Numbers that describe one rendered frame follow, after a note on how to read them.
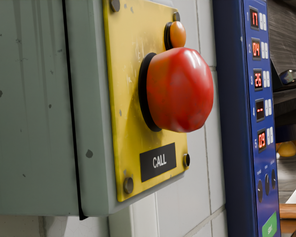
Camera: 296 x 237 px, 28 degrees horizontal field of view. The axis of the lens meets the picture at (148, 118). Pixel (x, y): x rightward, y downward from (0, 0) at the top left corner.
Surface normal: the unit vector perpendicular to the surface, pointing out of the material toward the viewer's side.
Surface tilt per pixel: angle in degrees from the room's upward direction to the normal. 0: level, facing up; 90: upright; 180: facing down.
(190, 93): 93
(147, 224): 90
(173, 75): 69
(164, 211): 90
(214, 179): 90
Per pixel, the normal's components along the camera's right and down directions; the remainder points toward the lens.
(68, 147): -0.38, 0.07
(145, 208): 0.92, -0.05
